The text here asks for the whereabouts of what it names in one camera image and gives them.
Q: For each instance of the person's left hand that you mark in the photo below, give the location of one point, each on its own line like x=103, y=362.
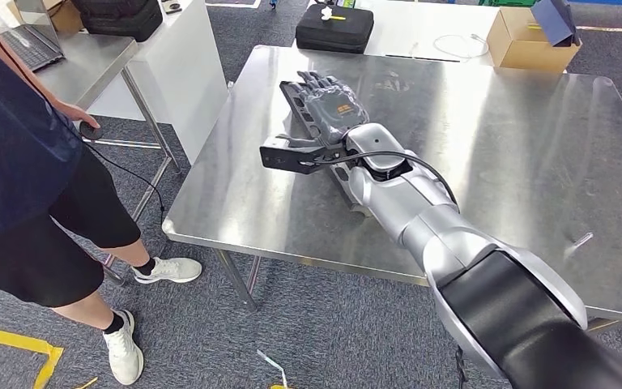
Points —
x=77, y=113

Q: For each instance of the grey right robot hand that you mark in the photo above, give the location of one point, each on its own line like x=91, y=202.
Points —
x=335, y=110

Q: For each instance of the black plastic car part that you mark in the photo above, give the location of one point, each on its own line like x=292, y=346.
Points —
x=300, y=107

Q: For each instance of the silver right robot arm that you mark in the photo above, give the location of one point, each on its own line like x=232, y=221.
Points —
x=450, y=236

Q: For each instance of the person's left forearm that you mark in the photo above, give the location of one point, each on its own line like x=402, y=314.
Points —
x=26, y=70

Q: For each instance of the large stainless steel workbench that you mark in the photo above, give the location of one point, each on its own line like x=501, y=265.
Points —
x=504, y=161

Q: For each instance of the small stainless steel table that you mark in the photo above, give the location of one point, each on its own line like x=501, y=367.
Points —
x=91, y=64

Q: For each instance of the black zip case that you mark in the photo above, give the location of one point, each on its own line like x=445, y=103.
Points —
x=332, y=35

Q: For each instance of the person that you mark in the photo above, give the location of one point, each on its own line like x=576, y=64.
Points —
x=16, y=161

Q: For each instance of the grey laptop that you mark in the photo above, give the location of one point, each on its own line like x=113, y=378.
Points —
x=26, y=45

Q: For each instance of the brown cardboard box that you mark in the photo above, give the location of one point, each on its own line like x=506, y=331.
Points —
x=515, y=51
x=67, y=19

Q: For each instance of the small white object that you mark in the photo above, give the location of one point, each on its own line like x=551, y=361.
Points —
x=326, y=12

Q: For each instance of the black bag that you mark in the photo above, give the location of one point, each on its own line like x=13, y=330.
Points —
x=118, y=19

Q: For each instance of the white cabinet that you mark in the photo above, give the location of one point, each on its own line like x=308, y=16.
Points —
x=182, y=80

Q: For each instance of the small black device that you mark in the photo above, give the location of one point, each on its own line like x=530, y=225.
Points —
x=171, y=6

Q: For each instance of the green plastic crate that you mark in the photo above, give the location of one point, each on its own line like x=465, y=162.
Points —
x=504, y=2

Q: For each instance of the blue-grey folder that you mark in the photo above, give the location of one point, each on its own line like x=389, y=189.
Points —
x=555, y=21

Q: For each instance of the crumpled yellow floor tape square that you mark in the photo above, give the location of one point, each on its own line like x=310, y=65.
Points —
x=48, y=359

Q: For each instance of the white tape strip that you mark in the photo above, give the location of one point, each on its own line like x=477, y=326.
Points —
x=273, y=365

